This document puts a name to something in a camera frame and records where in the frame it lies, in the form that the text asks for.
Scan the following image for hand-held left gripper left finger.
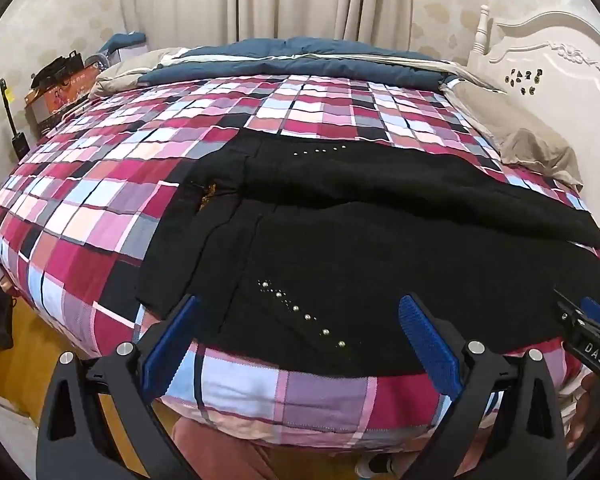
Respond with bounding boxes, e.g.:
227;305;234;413
36;295;201;480

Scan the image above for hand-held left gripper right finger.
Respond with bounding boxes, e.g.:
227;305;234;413
399;293;567;480

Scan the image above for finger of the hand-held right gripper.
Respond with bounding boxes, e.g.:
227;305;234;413
552;287;589;334
580;296;600;335

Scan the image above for black pants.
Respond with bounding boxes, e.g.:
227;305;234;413
136;129;600;378

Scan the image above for person's right hand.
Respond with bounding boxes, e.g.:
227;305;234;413
564;371;600;453

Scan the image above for person's pink trouser leg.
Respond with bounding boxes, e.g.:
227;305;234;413
172;417;281;480

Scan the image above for person's white shoe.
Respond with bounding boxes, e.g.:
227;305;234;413
355;454;398;479

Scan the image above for plaid bed sheet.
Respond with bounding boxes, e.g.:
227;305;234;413
0;74;600;451

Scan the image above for beige pillow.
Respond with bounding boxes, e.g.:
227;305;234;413
442;77;585;192

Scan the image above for dark headboard stickers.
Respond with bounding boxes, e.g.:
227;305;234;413
504;68;545;97

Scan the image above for white headboard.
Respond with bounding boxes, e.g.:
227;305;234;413
466;5;600;261

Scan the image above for black handheld radio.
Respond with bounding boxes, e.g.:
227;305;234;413
0;78;29;162

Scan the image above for orange cardboard box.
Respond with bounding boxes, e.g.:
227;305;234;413
24;65;103;137

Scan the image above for black bag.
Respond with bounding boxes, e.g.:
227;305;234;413
30;51;86;90

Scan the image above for blue folded cloth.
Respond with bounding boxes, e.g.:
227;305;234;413
102;32;147;56

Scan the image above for blue quilt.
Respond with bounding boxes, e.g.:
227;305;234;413
137;36;461;92

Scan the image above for cream curtains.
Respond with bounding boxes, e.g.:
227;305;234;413
115;0;416;53

